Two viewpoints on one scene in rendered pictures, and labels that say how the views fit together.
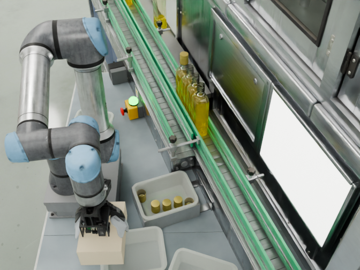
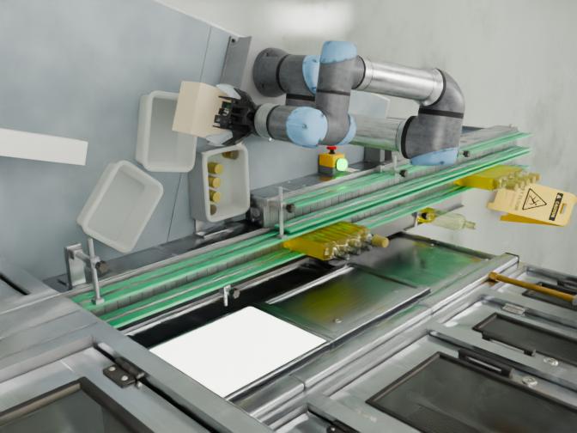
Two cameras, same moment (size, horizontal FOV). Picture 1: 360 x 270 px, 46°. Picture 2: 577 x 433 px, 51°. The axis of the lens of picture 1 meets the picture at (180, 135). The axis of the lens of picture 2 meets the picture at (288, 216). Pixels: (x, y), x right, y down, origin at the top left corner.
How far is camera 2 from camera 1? 32 cm
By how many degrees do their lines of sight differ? 5
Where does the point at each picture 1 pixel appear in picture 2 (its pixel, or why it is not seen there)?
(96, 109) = not seen: hidden behind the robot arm
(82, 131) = (339, 130)
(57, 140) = (336, 100)
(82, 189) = (277, 118)
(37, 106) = (376, 83)
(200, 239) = (164, 213)
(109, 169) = not seen: hidden behind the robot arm
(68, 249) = (188, 52)
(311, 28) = (386, 399)
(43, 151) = (327, 82)
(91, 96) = (367, 132)
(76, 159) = (314, 122)
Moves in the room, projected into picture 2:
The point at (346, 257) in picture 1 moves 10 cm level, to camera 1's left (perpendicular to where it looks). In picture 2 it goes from (197, 393) to (214, 321)
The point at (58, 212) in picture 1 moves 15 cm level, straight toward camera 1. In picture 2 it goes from (233, 49) to (195, 57)
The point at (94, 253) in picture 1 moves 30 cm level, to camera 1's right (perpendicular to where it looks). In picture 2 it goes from (195, 102) to (166, 228)
